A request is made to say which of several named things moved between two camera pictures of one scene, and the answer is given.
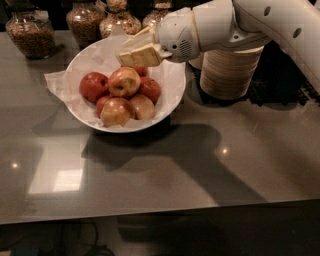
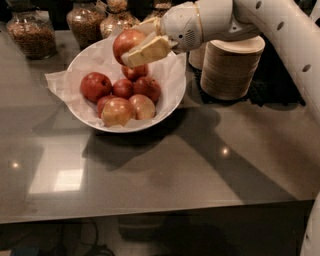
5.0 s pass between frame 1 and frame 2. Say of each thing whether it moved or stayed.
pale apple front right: stayed
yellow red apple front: stayed
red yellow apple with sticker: moved
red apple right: stayed
